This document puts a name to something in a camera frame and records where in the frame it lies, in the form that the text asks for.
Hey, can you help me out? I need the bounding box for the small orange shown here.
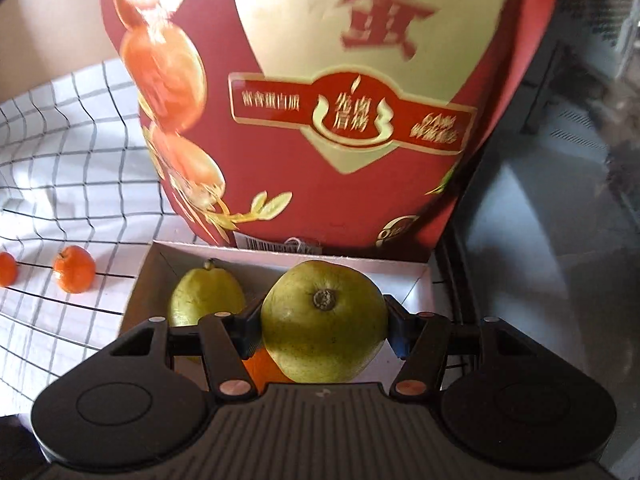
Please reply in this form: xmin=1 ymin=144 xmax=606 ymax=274
xmin=243 ymin=347 xmax=292 ymax=393

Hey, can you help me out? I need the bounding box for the yellow-green pear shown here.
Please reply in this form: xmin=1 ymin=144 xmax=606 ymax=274
xmin=167 ymin=260 xmax=246 ymax=326
xmin=260 ymin=260 xmax=387 ymax=384

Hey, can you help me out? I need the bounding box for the pink rectangular gift box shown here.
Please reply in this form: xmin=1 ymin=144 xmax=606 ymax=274
xmin=118 ymin=239 xmax=435 ymax=386

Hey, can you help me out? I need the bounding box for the glass-sided computer case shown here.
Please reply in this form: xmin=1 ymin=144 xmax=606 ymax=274
xmin=454 ymin=0 xmax=639 ymax=479

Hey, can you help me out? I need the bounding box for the mandarin middle of cluster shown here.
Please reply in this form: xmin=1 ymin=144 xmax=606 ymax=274
xmin=53 ymin=246 xmax=96 ymax=294

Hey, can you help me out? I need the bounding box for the mandarin far left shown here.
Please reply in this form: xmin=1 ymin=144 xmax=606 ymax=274
xmin=0 ymin=252 xmax=17 ymax=287

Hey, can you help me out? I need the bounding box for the white black grid tablecloth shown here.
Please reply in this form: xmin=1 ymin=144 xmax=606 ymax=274
xmin=0 ymin=58 xmax=194 ymax=415

